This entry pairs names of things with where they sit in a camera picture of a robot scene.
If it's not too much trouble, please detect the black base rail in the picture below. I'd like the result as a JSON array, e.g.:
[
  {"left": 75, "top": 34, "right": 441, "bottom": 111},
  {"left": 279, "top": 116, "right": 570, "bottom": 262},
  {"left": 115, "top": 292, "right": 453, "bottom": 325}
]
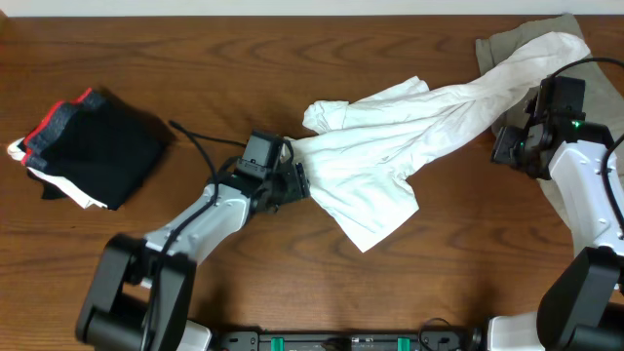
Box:
[{"left": 207, "top": 318, "right": 487, "bottom": 351}]

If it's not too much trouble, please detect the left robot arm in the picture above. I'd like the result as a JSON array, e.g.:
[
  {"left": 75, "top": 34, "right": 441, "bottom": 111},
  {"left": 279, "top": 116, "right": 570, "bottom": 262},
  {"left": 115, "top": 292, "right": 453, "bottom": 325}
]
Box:
[{"left": 75, "top": 150, "right": 310, "bottom": 351}]

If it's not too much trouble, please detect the black folded garment red trim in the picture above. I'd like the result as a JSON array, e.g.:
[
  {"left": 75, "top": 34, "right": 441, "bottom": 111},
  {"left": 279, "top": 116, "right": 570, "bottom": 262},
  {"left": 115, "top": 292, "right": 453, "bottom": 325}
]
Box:
[{"left": 18, "top": 88, "right": 173, "bottom": 211}]

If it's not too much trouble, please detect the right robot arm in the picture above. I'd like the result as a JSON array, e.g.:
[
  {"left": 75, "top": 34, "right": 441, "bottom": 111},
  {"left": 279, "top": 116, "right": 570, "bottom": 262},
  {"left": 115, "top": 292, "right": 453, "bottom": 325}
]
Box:
[{"left": 486, "top": 99, "right": 623, "bottom": 350}]

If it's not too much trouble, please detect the white t-shirt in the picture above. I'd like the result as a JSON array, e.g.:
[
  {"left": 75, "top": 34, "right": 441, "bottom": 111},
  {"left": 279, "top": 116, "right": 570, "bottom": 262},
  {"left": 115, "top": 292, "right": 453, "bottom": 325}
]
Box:
[{"left": 292, "top": 32, "right": 590, "bottom": 252}]

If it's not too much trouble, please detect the white folded garment under black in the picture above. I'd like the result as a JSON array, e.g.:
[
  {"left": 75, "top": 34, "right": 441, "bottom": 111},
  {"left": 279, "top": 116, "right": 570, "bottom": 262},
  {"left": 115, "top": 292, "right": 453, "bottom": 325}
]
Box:
[{"left": 7, "top": 138, "right": 108, "bottom": 209}]

